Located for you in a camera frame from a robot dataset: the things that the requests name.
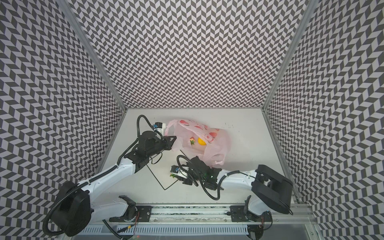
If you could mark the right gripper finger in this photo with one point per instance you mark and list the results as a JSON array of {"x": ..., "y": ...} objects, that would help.
[
  {"x": 175, "y": 170},
  {"x": 185, "y": 181}
]

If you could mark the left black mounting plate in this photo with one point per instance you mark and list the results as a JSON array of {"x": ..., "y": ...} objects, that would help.
[{"x": 134, "y": 214}]

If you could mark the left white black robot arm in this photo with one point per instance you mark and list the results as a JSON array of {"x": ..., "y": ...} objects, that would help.
[{"x": 76, "y": 205}]

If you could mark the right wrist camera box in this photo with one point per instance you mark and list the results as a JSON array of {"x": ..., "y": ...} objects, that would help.
[{"x": 182, "y": 175}]

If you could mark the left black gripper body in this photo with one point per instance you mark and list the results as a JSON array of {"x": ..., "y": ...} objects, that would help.
[{"x": 160, "y": 146}]

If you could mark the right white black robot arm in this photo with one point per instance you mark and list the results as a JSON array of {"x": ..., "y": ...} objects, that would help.
[{"x": 267, "y": 189}]

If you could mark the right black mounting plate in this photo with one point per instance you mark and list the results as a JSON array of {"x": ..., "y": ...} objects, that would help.
[{"x": 237, "y": 215}]

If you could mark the pink plastic bag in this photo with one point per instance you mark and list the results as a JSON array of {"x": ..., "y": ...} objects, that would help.
[{"x": 218, "y": 141}]

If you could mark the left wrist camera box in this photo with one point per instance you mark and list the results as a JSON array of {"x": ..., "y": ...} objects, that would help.
[{"x": 160, "y": 127}]

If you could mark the black mounting plate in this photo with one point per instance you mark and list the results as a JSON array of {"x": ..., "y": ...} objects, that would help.
[
  {"x": 237, "y": 215},
  {"x": 134, "y": 214}
]

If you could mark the yellow fake lemon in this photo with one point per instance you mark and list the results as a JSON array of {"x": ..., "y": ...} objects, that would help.
[{"x": 201, "y": 142}]

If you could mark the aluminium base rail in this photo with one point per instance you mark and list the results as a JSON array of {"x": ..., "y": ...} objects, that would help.
[{"x": 216, "y": 214}]

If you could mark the white square mat black border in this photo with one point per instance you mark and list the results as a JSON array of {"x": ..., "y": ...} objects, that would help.
[{"x": 160, "y": 167}]

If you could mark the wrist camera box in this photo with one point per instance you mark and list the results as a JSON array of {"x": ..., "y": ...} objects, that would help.
[
  {"x": 160, "y": 127},
  {"x": 182, "y": 175}
]

